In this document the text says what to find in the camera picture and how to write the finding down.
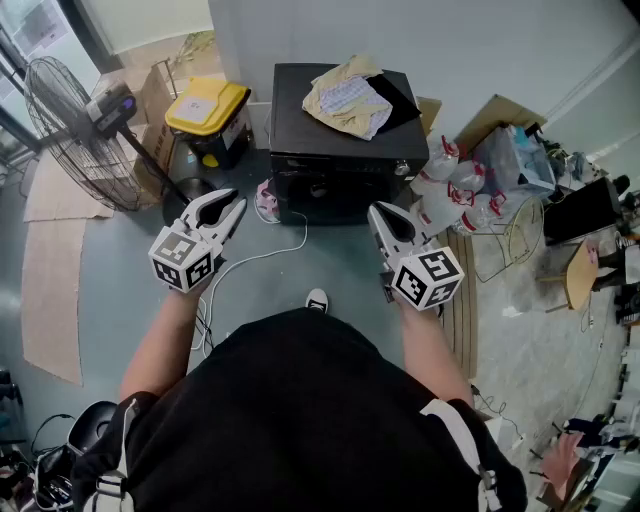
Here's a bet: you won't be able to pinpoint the yellow lid trash bin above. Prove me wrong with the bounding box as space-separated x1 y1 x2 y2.
164 77 252 171

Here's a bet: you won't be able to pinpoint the black table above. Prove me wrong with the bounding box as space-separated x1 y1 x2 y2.
268 63 431 226

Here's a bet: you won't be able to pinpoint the person's right forearm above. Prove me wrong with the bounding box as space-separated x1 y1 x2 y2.
397 299 475 406

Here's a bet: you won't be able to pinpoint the clear jug red handle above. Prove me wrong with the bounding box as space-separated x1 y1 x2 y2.
409 170 451 201
424 134 460 181
418 185 467 227
460 192 507 235

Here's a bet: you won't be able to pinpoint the checked cloth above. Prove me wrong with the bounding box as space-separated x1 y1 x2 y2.
319 74 394 141

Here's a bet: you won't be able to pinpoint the small cardboard piece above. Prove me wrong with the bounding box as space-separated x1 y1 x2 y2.
417 97 444 137

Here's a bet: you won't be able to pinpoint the black standing fan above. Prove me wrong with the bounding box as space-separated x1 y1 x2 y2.
23 55 211 226

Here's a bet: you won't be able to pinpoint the pile of crumpled cloths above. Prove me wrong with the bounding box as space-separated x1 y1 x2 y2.
302 53 394 140

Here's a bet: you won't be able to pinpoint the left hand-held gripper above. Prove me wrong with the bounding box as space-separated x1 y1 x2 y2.
148 188 248 295

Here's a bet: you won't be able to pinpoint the round wire basket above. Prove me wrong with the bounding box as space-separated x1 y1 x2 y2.
472 194 546 285

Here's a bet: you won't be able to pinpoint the person's black shirt torso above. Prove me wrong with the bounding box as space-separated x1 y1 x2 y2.
69 307 529 512

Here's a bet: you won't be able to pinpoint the flat cardboard sheet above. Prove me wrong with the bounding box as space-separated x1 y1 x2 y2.
20 218 90 387
22 149 117 224

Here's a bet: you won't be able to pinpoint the wooden slat board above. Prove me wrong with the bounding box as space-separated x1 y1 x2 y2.
439 229 480 381

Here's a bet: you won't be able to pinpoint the clear plastic bottles red caps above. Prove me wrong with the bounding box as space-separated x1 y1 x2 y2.
449 158 487 194

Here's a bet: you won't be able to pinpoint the pink slippers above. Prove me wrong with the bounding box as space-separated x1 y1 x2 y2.
254 178 282 224

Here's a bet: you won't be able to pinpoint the white cable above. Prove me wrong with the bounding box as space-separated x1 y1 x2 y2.
192 209 309 359

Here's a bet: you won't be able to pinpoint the wooden stool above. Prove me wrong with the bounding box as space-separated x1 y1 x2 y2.
537 239 601 315

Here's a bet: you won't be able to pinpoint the black cloth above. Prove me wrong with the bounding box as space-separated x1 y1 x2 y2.
367 72 422 135

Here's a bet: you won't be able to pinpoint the person's left forearm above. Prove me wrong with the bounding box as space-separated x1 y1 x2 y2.
118 279 211 401

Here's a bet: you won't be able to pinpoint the printed cardboard box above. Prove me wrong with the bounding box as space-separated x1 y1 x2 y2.
132 64 177 207

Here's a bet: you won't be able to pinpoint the dark framed glass window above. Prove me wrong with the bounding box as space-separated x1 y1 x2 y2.
0 0 129 166

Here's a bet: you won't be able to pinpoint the person's white shoe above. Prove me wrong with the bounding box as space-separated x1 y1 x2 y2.
304 288 330 315

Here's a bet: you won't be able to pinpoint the black monitor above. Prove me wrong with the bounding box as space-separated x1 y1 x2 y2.
542 177 624 246

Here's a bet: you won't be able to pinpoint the brown cardboard box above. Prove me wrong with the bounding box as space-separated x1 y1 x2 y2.
452 93 549 151

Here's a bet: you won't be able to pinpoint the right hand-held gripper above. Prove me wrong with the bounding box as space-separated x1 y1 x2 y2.
367 201 466 312

